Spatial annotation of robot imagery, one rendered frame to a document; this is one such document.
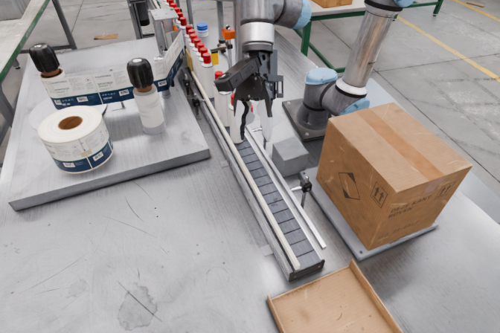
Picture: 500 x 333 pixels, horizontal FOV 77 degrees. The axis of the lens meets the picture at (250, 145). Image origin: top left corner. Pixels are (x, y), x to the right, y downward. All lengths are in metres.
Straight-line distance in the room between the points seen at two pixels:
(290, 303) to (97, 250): 0.58
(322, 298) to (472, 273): 0.44
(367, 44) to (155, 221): 0.88
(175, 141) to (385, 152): 0.75
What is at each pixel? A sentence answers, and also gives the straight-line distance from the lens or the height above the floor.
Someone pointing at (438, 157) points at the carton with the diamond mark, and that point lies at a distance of 0.95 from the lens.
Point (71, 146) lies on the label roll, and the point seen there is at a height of 1.00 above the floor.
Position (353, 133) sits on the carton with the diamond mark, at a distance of 0.93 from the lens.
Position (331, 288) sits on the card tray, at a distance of 0.96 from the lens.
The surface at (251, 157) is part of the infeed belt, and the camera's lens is 1.16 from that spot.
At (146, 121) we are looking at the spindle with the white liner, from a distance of 1.27.
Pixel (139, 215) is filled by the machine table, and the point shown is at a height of 0.83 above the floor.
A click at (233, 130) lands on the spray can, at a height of 0.95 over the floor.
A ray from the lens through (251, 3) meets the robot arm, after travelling 0.73.
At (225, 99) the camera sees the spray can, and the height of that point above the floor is 1.01.
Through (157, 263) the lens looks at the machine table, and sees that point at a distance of 1.01.
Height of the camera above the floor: 1.69
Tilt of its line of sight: 43 degrees down
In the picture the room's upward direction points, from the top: straight up
